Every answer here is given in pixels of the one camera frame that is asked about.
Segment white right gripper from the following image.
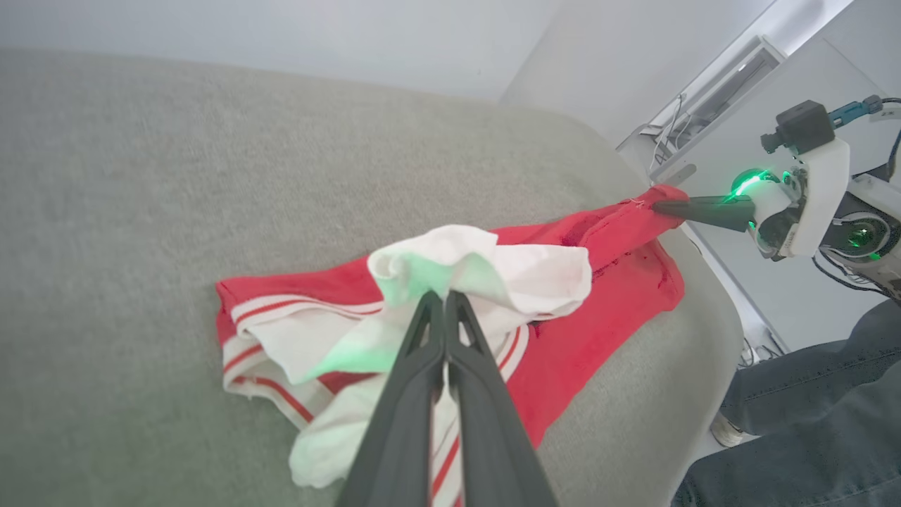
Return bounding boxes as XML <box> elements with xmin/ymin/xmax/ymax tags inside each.
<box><xmin>651</xmin><ymin>137</ymin><xmax>853</xmax><ymax>262</ymax></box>

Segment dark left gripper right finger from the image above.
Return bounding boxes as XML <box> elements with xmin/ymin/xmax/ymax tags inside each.
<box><xmin>446</xmin><ymin>290</ymin><xmax>559</xmax><ymax>507</ymax></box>

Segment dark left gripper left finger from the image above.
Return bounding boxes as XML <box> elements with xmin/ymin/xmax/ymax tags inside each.
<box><xmin>336</xmin><ymin>291</ymin><xmax>447</xmax><ymax>507</ymax></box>

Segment red basketball jersey garment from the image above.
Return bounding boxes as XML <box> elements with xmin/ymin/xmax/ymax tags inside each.
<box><xmin>215</xmin><ymin>183</ymin><xmax>689</xmax><ymax>507</ymax></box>

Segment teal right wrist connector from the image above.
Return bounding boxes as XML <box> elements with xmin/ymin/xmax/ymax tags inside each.
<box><xmin>829</xmin><ymin>95</ymin><xmax>885</xmax><ymax>129</ymax></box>

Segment blue jeans leg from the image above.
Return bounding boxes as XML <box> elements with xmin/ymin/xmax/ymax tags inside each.
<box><xmin>672</xmin><ymin>380</ymin><xmax>901</xmax><ymax>507</ymax></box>
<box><xmin>718</xmin><ymin>299</ymin><xmax>901</xmax><ymax>437</ymax></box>

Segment light sneaker shoe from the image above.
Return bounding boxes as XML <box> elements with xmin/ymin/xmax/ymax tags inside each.
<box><xmin>710</xmin><ymin>412</ymin><xmax>751</xmax><ymax>449</ymax></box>

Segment grey fabric sofa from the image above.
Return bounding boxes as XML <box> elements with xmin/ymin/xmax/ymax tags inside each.
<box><xmin>0</xmin><ymin>46</ymin><xmax>745</xmax><ymax>507</ymax></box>

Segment white cable tray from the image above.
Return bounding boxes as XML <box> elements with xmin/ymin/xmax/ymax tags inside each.
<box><xmin>616</xmin><ymin>35</ymin><xmax>788</xmax><ymax>184</ymax></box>

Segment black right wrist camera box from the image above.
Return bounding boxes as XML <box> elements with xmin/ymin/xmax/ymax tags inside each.
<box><xmin>760</xmin><ymin>100</ymin><xmax>837</xmax><ymax>156</ymax></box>

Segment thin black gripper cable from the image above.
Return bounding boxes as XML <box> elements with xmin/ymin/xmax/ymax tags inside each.
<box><xmin>811</xmin><ymin>253</ymin><xmax>889</xmax><ymax>295</ymax></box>

